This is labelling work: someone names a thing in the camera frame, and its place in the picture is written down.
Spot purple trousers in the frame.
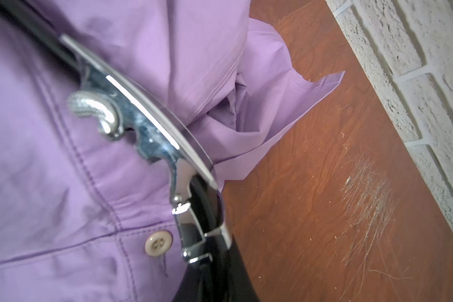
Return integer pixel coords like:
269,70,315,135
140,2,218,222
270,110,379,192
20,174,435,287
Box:
0,1,344,301

